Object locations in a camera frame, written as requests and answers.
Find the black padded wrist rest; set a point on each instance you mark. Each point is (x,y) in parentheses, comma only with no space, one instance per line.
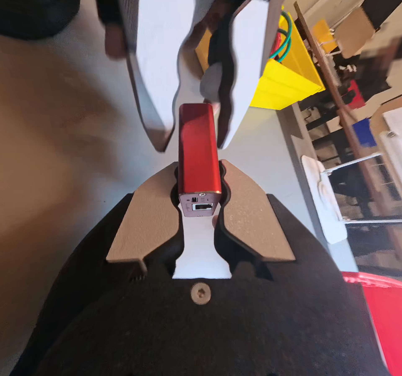
(34,2)

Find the wooden background table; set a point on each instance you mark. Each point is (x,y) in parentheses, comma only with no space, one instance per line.
(314,46)

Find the person's left hand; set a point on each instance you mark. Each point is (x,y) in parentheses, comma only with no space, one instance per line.
(114,42)

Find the black cardboard sign stand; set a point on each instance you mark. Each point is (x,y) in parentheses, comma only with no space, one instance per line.
(361,27)

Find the blue plastic bin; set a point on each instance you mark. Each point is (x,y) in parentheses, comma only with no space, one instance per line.
(364,132)

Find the red plastic bin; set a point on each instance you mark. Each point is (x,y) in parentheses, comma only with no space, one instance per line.
(383,319)

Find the red ethernet splitter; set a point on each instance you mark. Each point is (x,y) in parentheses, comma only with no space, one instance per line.
(198,149)

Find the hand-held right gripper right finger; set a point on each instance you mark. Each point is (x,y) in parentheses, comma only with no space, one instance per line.
(251,222)

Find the yellow plastic bin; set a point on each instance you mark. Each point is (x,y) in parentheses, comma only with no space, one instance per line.
(289,80)

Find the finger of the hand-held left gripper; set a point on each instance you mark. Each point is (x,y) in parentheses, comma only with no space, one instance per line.
(248,52)
(163,36)

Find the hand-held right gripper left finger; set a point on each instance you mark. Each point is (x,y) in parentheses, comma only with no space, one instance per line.
(147,218)

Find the small yellow bin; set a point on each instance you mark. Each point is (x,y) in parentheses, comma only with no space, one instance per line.
(325,35)

